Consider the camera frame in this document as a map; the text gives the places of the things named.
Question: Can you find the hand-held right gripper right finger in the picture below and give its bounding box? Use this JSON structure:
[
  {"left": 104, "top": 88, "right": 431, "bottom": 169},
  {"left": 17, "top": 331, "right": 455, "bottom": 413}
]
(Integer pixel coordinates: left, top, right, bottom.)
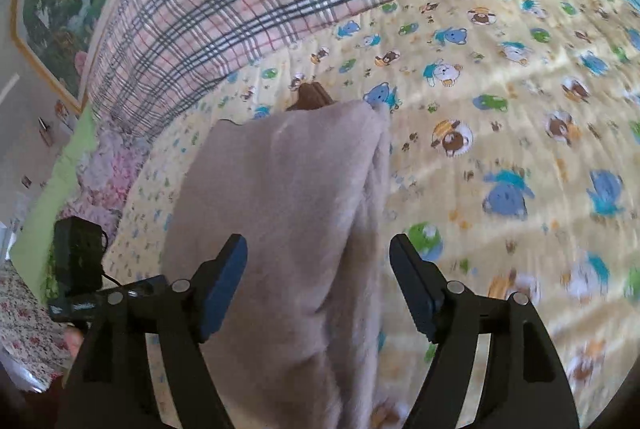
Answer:
[{"left": 390, "top": 234, "right": 581, "bottom": 429}]

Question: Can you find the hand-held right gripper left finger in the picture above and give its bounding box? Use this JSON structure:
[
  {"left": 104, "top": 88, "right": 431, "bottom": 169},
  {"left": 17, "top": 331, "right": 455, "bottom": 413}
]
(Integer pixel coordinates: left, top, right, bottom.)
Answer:
[{"left": 55, "top": 234, "right": 248, "bottom": 429}]

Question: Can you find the beige knit sweater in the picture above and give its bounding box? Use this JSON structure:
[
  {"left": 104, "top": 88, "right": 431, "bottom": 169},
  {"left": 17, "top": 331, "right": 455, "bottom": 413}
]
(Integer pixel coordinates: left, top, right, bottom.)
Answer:
[{"left": 162, "top": 82, "right": 394, "bottom": 429}]

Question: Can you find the person's left hand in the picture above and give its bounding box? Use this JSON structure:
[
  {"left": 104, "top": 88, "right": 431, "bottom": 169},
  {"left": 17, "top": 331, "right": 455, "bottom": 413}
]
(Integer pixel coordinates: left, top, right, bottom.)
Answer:
[{"left": 64, "top": 326, "right": 86, "bottom": 356}]

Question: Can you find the light green blanket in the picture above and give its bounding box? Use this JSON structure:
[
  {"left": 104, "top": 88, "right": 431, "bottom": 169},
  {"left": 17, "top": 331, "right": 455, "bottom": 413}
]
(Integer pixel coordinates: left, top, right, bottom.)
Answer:
[{"left": 10, "top": 102, "right": 96, "bottom": 305}]

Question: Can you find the floral bed sheet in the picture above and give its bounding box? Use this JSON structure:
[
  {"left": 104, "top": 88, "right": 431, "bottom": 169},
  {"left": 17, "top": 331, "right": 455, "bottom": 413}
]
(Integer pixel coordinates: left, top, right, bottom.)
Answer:
[{"left": 0, "top": 259, "right": 76, "bottom": 392}]

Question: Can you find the pink white fluffy blanket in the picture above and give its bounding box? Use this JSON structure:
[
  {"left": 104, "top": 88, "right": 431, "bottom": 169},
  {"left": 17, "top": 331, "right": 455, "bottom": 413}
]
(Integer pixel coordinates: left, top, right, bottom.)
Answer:
[{"left": 57, "top": 119, "right": 153, "bottom": 245}]

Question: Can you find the yellow bear print blanket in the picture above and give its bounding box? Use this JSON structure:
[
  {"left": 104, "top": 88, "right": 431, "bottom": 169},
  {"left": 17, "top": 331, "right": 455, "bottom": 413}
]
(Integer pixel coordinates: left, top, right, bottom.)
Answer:
[{"left": 102, "top": 0, "right": 640, "bottom": 429}]

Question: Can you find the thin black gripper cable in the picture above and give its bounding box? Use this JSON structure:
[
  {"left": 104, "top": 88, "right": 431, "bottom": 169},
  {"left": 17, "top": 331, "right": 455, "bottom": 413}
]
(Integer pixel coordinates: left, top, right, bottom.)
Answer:
[{"left": 97, "top": 229, "right": 127, "bottom": 288}]

